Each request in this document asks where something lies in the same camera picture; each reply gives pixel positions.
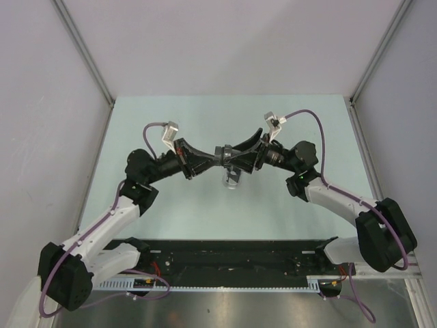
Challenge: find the clear elbow fitting with grey nut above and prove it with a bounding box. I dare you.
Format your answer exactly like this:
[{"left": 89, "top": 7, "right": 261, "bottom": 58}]
[{"left": 222, "top": 145, "right": 242, "bottom": 190}]

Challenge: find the white slotted cable duct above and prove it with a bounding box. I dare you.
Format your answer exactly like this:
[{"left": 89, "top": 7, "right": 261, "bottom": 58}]
[{"left": 93, "top": 274, "right": 343, "bottom": 293}]

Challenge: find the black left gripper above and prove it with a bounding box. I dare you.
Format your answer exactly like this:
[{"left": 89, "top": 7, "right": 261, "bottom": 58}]
[{"left": 145, "top": 138, "right": 219, "bottom": 185}]

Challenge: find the aluminium frame post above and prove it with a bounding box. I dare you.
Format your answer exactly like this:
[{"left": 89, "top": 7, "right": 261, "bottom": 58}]
[
  {"left": 349, "top": 0, "right": 415, "bottom": 105},
  {"left": 51, "top": 0, "right": 115, "bottom": 109}
]

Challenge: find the right aluminium frame post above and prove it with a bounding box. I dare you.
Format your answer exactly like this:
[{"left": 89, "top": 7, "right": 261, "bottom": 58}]
[{"left": 349, "top": 0, "right": 415, "bottom": 105}]

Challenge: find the left aluminium frame post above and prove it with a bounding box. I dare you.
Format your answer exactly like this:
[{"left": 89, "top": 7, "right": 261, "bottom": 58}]
[{"left": 51, "top": 0, "right": 115, "bottom": 109}]

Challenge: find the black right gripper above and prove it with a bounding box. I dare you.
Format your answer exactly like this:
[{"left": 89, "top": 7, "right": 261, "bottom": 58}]
[{"left": 226, "top": 127, "right": 300, "bottom": 173}]

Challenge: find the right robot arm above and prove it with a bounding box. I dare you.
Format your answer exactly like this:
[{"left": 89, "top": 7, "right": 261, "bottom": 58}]
[{"left": 223, "top": 130, "right": 418, "bottom": 274}]

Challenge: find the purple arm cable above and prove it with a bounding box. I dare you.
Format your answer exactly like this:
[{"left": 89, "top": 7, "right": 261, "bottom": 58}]
[
  {"left": 286, "top": 109, "right": 410, "bottom": 271},
  {"left": 39, "top": 121, "right": 171, "bottom": 318}
]

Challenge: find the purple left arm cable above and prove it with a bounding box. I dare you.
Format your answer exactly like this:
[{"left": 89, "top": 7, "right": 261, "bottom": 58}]
[{"left": 39, "top": 121, "right": 171, "bottom": 318}]

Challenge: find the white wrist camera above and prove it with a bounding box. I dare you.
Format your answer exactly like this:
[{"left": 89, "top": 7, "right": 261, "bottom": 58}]
[
  {"left": 264, "top": 111, "right": 287, "bottom": 143},
  {"left": 161, "top": 121, "right": 179, "bottom": 152}
]

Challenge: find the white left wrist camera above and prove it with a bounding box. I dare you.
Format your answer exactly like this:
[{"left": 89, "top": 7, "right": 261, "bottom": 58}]
[{"left": 161, "top": 121, "right": 179, "bottom": 152}]

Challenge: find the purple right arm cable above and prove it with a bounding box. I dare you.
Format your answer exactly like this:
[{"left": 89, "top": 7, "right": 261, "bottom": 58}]
[{"left": 286, "top": 109, "right": 410, "bottom": 271}]

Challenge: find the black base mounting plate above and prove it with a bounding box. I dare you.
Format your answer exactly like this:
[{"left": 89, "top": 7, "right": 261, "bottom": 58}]
[{"left": 98, "top": 237, "right": 358, "bottom": 298}]

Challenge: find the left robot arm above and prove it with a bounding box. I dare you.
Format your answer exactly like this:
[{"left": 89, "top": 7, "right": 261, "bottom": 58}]
[{"left": 38, "top": 139, "right": 223, "bottom": 318}]

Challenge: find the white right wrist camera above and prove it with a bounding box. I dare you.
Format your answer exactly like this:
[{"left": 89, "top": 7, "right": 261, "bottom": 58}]
[{"left": 264, "top": 111, "right": 287, "bottom": 143}]

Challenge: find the dark grey threaded ring nut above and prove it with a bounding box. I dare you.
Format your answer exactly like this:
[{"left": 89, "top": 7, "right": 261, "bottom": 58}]
[{"left": 214, "top": 146, "right": 229, "bottom": 167}]

